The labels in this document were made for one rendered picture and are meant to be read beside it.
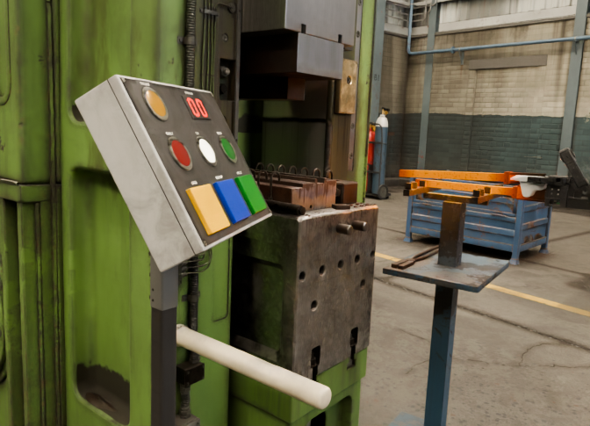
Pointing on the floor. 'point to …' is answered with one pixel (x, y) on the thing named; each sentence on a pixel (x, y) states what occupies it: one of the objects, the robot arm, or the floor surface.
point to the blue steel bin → (485, 220)
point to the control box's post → (163, 343)
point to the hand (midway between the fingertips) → (516, 176)
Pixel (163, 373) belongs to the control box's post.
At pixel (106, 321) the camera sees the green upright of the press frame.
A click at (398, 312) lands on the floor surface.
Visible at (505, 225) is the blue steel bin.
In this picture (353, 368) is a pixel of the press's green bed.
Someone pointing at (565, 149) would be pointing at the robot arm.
